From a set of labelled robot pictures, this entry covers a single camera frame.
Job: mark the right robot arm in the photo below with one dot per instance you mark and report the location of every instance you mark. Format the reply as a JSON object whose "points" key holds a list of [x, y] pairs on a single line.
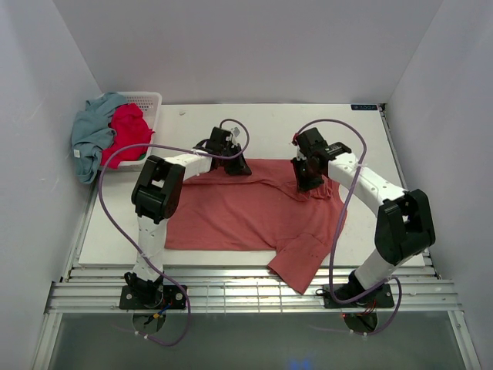
{"points": [[404, 225]]}

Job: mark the magenta red t-shirt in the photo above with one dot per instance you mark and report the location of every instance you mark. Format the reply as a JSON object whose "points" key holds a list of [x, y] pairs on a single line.
{"points": [[131, 128]]}

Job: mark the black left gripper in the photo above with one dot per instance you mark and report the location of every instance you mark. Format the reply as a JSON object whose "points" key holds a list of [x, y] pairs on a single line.
{"points": [[240, 169]]}

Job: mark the salmon pink t-shirt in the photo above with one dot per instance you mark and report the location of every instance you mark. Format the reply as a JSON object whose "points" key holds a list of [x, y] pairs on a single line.
{"points": [[261, 212]]}

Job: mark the aluminium rail frame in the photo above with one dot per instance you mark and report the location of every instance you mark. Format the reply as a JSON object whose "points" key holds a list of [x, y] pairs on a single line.
{"points": [[236, 289]]}

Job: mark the white wrist camera, left arm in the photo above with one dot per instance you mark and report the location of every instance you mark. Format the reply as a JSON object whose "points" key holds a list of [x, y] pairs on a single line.
{"points": [[234, 133]]}

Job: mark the blue label sticker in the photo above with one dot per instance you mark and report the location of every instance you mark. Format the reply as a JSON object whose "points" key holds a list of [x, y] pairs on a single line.
{"points": [[364, 107]]}

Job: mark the white plastic laundry basket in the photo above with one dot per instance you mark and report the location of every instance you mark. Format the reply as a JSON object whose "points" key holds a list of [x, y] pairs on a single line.
{"points": [[149, 103]]}

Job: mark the grey-blue t-shirt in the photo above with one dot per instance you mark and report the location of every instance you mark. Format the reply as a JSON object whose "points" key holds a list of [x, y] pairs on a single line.
{"points": [[91, 134]]}

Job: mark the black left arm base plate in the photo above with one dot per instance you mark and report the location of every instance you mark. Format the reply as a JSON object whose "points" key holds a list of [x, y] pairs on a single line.
{"points": [[165, 296]]}

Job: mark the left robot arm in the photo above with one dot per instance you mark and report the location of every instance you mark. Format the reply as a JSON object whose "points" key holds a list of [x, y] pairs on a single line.
{"points": [[156, 198]]}

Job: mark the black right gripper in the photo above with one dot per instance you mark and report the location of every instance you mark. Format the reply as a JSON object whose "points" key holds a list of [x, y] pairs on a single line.
{"points": [[303, 183]]}

